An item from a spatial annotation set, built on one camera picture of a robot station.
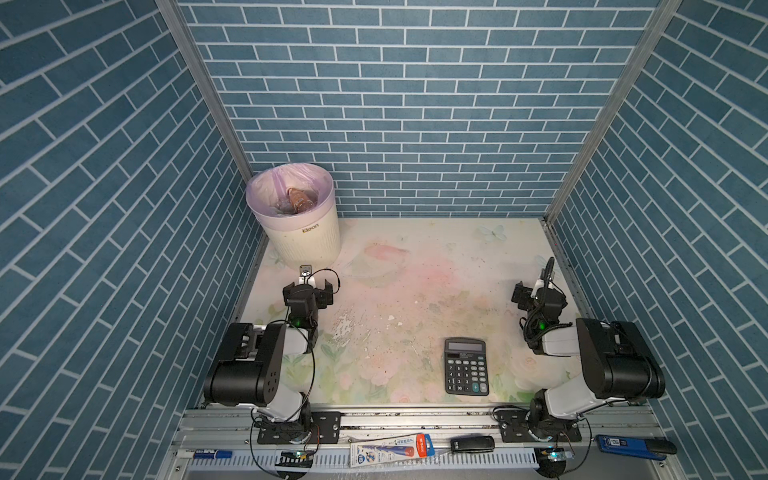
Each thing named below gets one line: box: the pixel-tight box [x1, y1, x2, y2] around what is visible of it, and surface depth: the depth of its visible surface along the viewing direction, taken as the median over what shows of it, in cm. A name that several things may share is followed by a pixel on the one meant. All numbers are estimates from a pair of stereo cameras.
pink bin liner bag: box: [246, 163, 335, 216], surface depth 100 cm
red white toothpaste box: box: [350, 433, 436, 468], surface depth 71 cm
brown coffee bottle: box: [286, 187, 318, 214], surface depth 93 cm
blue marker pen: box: [193, 449, 233, 459], surface depth 71 cm
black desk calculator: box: [444, 337, 489, 396], surface depth 84 cm
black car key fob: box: [450, 436, 495, 452], surface depth 70 cm
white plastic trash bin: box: [246, 162, 342, 270], surface depth 96 cm
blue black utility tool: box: [596, 434, 678, 461], surface depth 71 cm
